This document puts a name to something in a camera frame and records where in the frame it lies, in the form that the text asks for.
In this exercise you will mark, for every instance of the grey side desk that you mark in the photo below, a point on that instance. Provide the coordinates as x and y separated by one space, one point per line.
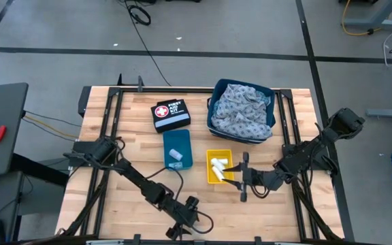
2 105

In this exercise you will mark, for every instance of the black metal table frame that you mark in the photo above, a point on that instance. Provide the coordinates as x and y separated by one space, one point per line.
182 90

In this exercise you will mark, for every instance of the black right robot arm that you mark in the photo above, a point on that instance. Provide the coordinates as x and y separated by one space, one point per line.
301 156

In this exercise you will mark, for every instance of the grey desk leg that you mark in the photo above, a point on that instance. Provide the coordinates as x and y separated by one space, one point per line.
369 24

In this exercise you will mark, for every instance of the grey patterned cloth gown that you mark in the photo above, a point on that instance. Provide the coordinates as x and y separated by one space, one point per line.
240 112

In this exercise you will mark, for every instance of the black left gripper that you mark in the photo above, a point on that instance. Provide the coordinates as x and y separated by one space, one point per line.
184 216

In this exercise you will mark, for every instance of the yellow plastic tray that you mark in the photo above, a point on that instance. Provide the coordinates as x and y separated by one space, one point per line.
209 178

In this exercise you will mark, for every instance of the white gauze roll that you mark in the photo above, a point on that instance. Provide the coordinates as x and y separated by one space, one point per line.
224 160
216 163
218 174

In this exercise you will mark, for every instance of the black clamp bracket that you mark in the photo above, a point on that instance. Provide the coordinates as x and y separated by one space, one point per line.
140 85

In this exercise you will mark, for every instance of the dark grey low shelf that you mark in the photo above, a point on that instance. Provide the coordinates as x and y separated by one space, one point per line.
2 197

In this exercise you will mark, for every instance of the grey desk foot bar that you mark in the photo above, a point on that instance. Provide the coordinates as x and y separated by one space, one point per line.
386 114

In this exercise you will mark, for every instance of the teal plastic tray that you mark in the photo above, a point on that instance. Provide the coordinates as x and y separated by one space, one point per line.
179 139

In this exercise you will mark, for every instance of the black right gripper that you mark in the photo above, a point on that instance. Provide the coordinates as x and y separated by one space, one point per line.
255 178

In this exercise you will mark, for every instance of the navy fabric basket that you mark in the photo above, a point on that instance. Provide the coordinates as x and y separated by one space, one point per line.
220 89

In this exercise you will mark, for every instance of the black first aid kit pouch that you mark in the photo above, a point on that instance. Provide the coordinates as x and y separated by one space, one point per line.
172 120

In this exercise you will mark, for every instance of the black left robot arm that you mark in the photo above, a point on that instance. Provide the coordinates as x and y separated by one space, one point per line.
141 185

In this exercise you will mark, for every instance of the blue patterned cloth gown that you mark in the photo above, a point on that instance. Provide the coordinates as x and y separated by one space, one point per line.
266 98

